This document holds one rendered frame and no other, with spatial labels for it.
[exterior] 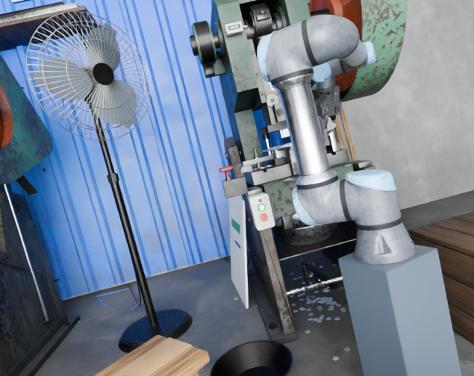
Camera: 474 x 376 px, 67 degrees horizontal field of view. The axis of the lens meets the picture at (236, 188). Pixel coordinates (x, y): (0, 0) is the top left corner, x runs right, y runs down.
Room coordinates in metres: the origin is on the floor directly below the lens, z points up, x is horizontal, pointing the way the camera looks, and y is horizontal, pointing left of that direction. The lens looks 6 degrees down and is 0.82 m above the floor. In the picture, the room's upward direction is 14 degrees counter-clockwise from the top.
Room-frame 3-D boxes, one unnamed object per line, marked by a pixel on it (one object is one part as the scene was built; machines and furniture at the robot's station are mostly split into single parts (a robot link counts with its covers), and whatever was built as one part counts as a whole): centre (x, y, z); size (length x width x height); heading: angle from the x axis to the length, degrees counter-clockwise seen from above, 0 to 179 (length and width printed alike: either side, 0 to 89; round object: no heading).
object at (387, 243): (0.94, -0.35, 0.50); 0.15 x 0.15 x 0.10
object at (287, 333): (1.86, -0.01, 0.45); 0.92 x 0.12 x 0.90; 4
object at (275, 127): (1.75, -0.29, 0.86); 0.20 x 0.16 x 0.05; 94
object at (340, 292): (1.61, -0.30, 0.14); 0.59 x 0.10 x 0.05; 4
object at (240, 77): (1.88, -0.28, 0.83); 0.79 x 0.43 x 1.34; 4
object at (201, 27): (1.74, -0.04, 1.31); 0.22 x 0.12 x 0.22; 4
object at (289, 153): (1.57, -0.30, 0.72); 0.25 x 0.14 x 0.14; 4
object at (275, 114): (1.70, -0.29, 1.04); 0.17 x 0.15 x 0.30; 4
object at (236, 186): (1.49, 0.00, 0.62); 0.10 x 0.06 x 0.20; 94
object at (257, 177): (1.74, -0.29, 0.68); 0.45 x 0.30 x 0.06; 94
